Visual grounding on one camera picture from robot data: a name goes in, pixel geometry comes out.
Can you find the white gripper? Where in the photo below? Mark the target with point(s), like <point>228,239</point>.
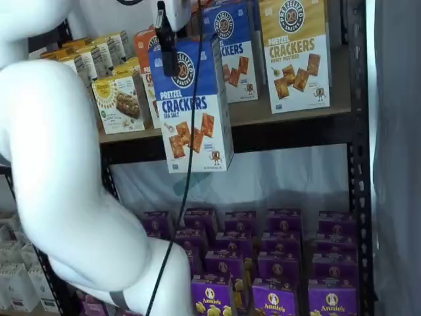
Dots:
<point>181,14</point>

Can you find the blue white pretzel crackers box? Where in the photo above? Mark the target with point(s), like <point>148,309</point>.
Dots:
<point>240,49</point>
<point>177,108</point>

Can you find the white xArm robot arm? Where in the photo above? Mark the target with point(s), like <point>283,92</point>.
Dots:
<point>65,164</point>

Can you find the orange pretzel crackers box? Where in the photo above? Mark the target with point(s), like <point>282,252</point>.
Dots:
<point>140,46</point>

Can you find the yellow Simple Mills box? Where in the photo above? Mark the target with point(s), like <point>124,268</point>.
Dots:
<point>126,67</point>

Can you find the gold topped cracker box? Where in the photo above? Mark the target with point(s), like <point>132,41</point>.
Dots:
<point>118,46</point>
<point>84,64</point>
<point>59,54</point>
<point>100,52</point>

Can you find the white snack bar box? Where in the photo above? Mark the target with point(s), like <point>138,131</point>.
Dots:
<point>115,108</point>

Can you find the gold honey mustard crackers box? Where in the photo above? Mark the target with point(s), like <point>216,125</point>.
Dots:
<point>296,66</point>

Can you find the tan wooden shelf board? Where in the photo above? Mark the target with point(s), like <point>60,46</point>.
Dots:
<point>296,120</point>

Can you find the purple Annie's box green band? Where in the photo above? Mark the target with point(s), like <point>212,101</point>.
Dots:
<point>190,238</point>
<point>194,261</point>
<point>200,219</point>

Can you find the purple Annie's snack box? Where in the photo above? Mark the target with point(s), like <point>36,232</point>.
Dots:
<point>156,224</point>
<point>93,306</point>

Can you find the purple Annie's box orange band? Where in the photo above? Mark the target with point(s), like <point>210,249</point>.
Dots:
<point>234,242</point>
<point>210,296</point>
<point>240,221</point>
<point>225,263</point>

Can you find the purple Annie's box brown band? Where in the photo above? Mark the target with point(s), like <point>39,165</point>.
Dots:
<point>273,303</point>
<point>284,220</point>
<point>278,268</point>
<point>281,242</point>

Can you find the black metal shelf rack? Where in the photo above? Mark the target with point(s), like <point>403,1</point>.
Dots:
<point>360,171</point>

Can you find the purple Annie's box teal band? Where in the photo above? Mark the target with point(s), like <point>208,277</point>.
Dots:
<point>335,270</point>
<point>336,243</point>
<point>337,222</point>
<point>332,303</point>

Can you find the grey tape band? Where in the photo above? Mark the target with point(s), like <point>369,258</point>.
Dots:
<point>118,300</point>

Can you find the white package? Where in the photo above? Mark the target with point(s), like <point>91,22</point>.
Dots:
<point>13,289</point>
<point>10,253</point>
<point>37,293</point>

